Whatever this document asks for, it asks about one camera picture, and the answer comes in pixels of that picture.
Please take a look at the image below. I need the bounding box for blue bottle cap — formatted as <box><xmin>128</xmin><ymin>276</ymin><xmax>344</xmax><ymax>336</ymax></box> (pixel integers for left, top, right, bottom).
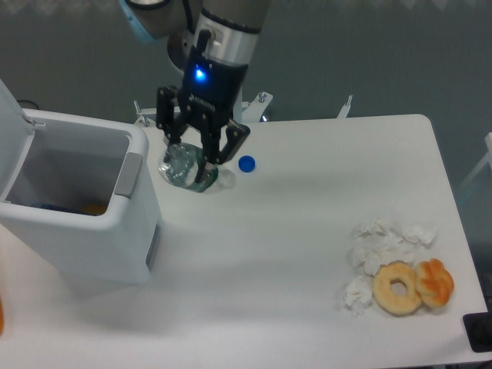
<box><xmin>238</xmin><ymin>155</ymin><xmax>256</xmax><ymax>173</ymax></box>

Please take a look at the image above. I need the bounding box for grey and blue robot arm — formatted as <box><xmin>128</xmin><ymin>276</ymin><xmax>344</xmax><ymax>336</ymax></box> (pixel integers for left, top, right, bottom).
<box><xmin>120</xmin><ymin>1</ymin><xmax>271</xmax><ymax>183</ymax></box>

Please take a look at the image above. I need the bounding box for orange object at left edge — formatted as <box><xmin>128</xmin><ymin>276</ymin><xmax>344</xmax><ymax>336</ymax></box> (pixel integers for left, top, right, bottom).
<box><xmin>0</xmin><ymin>296</ymin><xmax>5</xmax><ymax>336</ymax></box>

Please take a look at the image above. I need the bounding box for orange glazed bread roll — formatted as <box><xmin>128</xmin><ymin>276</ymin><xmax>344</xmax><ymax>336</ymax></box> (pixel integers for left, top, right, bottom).
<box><xmin>414</xmin><ymin>258</ymin><xmax>454</xmax><ymax>308</ymax></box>

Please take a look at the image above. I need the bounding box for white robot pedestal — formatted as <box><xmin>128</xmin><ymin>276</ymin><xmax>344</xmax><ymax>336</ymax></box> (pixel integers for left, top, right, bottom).
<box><xmin>167</xmin><ymin>28</ymin><xmax>274</xmax><ymax>125</ymax></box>

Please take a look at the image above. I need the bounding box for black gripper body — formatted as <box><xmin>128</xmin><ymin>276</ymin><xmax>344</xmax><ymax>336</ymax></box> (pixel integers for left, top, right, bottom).
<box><xmin>177</xmin><ymin>46</ymin><xmax>248</xmax><ymax>133</ymax></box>

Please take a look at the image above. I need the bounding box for small crumpled white tissue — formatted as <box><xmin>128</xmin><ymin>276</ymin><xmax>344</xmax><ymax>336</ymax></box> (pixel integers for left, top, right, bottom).
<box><xmin>343</xmin><ymin>275</ymin><xmax>373</xmax><ymax>316</ymax></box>

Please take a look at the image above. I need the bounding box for plain ring donut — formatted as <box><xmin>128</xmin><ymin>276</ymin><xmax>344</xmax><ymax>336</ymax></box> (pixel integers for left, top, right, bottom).
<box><xmin>372</xmin><ymin>262</ymin><xmax>422</xmax><ymax>316</ymax></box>

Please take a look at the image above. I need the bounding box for clear plastic bottle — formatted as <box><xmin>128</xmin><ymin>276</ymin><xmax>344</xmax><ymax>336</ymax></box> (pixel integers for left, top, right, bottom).
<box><xmin>158</xmin><ymin>142</ymin><xmax>236</xmax><ymax>193</ymax></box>

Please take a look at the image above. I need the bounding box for large crumpled white tissue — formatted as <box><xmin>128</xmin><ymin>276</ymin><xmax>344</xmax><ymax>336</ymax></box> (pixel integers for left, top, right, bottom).
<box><xmin>349</xmin><ymin>218</ymin><xmax>438</xmax><ymax>277</ymax></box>

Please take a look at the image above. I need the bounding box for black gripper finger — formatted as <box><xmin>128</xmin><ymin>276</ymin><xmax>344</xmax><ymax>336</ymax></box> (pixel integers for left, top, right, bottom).
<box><xmin>194</xmin><ymin>112</ymin><xmax>251</xmax><ymax>183</ymax></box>
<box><xmin>156</xmin><ymin>86</ymin><xmax>192</xmax><ymax>145</ymax></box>

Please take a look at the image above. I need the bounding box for white trash can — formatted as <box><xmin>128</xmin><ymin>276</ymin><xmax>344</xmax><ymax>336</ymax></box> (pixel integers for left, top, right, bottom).
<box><xmin>1</xmin><ymin>87</ymin><xmax>162</xmax><ymax>284</ymax></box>

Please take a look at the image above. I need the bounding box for black device at table edge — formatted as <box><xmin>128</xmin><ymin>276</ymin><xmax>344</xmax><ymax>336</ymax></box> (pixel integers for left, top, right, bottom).
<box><xmin>463</xmin><ymin>312</ymin><xmax>491</xmax><ymax>353</ymax></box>

